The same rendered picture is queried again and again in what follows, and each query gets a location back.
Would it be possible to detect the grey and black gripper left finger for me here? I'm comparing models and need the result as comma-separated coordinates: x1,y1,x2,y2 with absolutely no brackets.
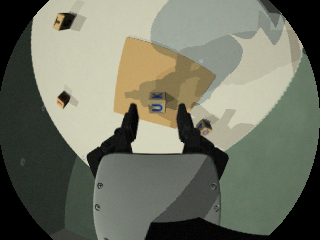
86,103,139,179

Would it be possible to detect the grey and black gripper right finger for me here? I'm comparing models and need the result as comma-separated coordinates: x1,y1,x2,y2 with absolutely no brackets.
176,103,229,180

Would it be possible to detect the wooden letter block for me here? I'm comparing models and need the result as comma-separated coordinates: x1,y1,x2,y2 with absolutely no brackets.
56,91,70,109
52,13,75,31
148,92,166,114
196,119,213,136

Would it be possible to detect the tan flat mat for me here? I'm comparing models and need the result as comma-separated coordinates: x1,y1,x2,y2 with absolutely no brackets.
114,37,216,129

